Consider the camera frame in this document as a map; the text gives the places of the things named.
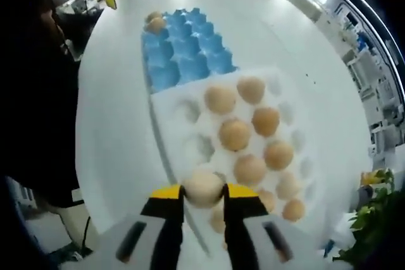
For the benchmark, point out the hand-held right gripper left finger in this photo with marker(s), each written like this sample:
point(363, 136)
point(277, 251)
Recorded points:
point(158, 210)

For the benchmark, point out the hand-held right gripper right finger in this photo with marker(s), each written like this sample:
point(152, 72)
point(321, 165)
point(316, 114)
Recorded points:
point(240, 210)

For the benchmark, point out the brown egg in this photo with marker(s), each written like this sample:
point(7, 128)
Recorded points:
point(202, 187)
point(156, 26)
point(152, 16)

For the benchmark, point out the group of brown eggs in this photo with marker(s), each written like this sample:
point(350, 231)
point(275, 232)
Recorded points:
point(235, 134)

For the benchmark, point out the blue egg tray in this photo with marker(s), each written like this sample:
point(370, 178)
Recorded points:
point(190, 55)

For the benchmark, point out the white foam egg holder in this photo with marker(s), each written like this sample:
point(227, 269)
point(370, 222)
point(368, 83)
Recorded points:
point(177, 118)

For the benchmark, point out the dark office chair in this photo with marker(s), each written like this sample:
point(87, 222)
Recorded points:
point(74, 29)

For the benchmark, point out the person's leg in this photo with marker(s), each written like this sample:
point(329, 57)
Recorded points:
point(60, 216)

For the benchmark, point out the person's black shirt torso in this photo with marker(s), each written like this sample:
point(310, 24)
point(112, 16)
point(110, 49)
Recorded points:
point(31, 93)

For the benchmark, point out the yellow drink bottle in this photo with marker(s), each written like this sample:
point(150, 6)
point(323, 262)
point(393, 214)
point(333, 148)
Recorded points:
point(368, 177)

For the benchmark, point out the green potted plant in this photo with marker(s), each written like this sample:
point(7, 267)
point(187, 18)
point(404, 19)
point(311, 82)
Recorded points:
point(376, 219)

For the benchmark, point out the white table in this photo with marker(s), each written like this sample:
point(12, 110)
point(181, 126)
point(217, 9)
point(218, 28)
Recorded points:
point(284, 45)

